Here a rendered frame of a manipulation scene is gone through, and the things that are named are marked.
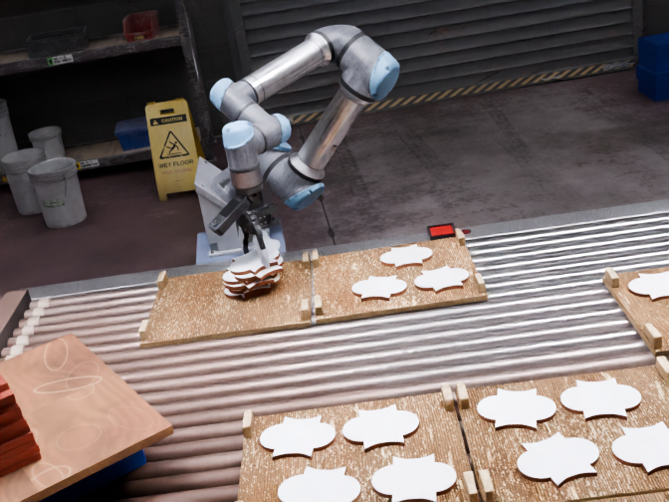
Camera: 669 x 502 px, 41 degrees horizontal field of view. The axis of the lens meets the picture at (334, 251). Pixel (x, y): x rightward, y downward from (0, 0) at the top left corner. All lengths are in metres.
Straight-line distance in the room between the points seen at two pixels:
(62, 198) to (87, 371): 3.91
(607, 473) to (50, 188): 4.60
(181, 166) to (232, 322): 3.68
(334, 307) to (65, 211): 3.80
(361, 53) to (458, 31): 4.65
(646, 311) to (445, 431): 0.59
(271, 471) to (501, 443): 0.42
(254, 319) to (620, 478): 0.97
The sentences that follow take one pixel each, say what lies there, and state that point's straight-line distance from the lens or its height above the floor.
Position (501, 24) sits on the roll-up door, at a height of 0.51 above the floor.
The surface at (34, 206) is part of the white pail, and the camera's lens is 6.19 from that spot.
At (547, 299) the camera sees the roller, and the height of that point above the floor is 0.92.
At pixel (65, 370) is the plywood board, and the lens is 1.94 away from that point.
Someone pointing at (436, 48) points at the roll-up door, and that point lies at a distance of 7.03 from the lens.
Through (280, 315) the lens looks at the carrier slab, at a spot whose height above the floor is 0.94.
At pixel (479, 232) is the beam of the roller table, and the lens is 2.51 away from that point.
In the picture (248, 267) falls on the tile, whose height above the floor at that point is 1.02.
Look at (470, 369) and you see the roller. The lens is 1.90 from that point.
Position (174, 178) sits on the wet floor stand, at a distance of 5.82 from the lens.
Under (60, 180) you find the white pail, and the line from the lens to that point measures 5.72.
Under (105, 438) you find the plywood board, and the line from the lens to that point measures 1.69.
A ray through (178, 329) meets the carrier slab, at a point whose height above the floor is 0.94.
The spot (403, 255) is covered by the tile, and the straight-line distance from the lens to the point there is 2.34.
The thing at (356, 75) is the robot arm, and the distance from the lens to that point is 2.43.
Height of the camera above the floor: 1.95
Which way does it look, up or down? 24 degrees down
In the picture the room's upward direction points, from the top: 9 degrees counter-clockwise
